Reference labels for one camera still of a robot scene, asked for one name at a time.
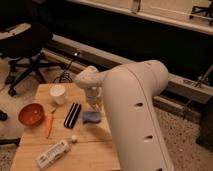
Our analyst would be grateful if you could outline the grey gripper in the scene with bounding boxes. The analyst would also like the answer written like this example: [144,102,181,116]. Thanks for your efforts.
[87,87,102,112]

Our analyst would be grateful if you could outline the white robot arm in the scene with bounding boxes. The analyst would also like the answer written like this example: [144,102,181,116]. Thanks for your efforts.
[74,60,174,171]

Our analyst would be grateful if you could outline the black and white striped block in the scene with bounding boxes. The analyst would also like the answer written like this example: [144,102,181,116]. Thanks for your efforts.
[64,103,82,129]

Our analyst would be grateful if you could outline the white paper cup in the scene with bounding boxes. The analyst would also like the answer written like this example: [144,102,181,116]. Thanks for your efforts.
[49,84,66,105]

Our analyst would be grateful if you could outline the orange carrot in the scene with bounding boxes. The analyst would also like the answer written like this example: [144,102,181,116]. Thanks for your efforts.
[45,109,56,138]

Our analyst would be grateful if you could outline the white bottle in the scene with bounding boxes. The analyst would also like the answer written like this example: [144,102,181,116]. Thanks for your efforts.
[36,135,78,170]

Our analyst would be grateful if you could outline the orange bowl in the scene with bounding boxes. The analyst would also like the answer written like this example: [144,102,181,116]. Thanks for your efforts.
[18,103,44,127]

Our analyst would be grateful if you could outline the black object left edge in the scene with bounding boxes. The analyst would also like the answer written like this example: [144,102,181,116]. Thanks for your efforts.
[0,110,8,121]

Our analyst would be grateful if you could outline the black office chair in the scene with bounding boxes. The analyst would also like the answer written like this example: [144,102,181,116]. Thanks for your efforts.
[0,0,66,96]

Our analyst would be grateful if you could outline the black chair base far right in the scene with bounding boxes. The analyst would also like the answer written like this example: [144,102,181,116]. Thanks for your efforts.
[189,0,213,25]

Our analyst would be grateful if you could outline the black cable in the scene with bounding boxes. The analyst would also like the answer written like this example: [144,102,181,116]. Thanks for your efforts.
[52,51,81,84]

